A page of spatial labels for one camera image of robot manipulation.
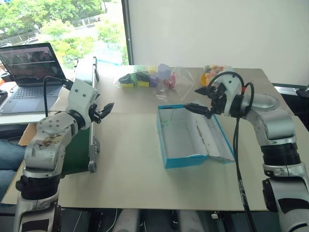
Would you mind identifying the grey open laptop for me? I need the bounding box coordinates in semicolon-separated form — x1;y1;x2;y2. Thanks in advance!
0;43;69;115

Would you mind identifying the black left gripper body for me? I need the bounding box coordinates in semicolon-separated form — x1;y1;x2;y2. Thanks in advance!
88;103;104;124

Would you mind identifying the bag of colourful toys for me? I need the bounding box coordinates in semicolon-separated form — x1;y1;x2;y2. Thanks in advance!
200;64;234;87

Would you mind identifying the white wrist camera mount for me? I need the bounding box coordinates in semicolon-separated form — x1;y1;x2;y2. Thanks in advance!
218;71;244;117
65;79;100;127

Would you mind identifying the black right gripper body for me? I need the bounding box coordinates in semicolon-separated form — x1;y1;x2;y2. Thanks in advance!
207;83;228;116

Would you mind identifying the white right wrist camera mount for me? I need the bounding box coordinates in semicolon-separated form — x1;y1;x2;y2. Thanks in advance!
218;71;244;117

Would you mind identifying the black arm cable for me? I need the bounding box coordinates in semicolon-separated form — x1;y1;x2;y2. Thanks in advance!
43;76;74;118
207;71;258;232

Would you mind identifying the clear plastic bag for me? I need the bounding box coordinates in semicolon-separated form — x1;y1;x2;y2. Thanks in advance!
113;63;195;101

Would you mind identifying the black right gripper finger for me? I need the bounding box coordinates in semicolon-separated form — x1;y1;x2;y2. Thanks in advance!
185;102;214;119
195;86;210;96

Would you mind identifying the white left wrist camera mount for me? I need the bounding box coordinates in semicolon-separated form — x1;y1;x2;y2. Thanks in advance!
65;79;100;127

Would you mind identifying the person's leg in jeans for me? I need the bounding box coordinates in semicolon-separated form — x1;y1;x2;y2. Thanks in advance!
0;139;27;206

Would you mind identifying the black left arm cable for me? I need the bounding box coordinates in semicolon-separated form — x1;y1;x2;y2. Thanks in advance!
43;76;74;118

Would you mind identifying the black window frame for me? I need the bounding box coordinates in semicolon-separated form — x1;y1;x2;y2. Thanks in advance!
121;0;135;66

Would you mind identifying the green conveyor belt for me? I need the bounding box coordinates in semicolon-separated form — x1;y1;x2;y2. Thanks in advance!
57;56;101;176

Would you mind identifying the blue cardboard box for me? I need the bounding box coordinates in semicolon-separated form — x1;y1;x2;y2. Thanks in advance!
155;103;236;169

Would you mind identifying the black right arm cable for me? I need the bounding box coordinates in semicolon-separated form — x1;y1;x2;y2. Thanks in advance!
207;71;258;232

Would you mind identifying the clear bottle purple cap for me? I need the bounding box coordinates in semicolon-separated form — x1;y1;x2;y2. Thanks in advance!
154;63;175;98

